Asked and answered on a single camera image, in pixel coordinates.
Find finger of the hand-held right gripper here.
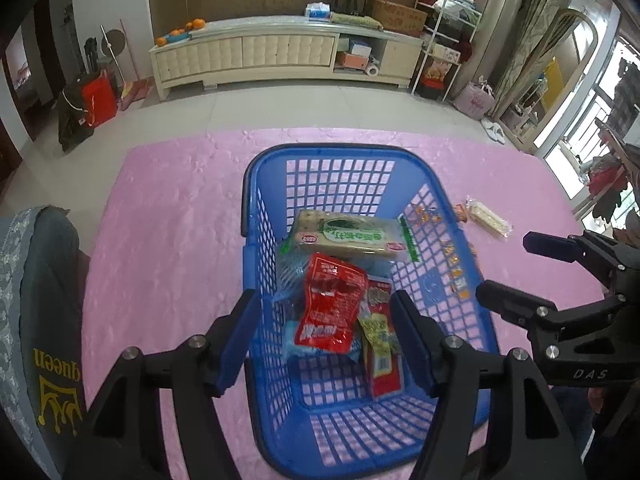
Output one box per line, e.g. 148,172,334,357
475,280,628,361
522,230,640,281

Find white shelf rack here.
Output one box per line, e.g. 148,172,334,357
412,0,483,101

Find red and yellow snack packet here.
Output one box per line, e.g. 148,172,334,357
357,280,406,401

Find pink quilted mat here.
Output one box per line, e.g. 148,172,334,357
82,127,608,480

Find pink bag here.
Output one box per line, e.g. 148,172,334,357
454,77,496,120

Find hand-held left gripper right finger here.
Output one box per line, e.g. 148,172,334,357
390,289,586,480

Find hanging dark clothes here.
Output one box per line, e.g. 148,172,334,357
587,155,631,221

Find green label cracker packet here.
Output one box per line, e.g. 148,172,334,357
280,210,418,263

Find clear blue snack packet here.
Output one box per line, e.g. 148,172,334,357
286,320,363,361

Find clear plastic snack packet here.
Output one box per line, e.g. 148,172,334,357
272,252,313,303

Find blue plastic basket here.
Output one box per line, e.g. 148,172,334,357
240,143,501,478

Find brown cardboard box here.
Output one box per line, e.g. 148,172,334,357
370,0,430,37

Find cream tv cabinet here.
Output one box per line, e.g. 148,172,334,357
149,15,431,102

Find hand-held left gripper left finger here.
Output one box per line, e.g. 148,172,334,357
62,287,263,480

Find arched floor mirror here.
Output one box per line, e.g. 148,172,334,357
500,8,598,153

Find black bag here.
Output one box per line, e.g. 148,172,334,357
56,77,96,151

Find white wafer bar packet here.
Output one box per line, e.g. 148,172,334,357
465,196,514,241

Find grey standing air conditioner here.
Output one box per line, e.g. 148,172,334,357
460,0,533,96

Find patterned curtain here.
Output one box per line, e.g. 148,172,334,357
500,0,581,111

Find orange snack bar packet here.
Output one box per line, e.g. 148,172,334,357
414,202,472,225

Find green folded cloth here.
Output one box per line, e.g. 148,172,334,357
330,11,383,31

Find wooden clothes rack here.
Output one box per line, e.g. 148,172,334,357
595,125,640,161

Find red bag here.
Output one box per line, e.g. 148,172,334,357
81,72,118,128

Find orange flat box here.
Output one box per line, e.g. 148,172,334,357
336,51,371,70

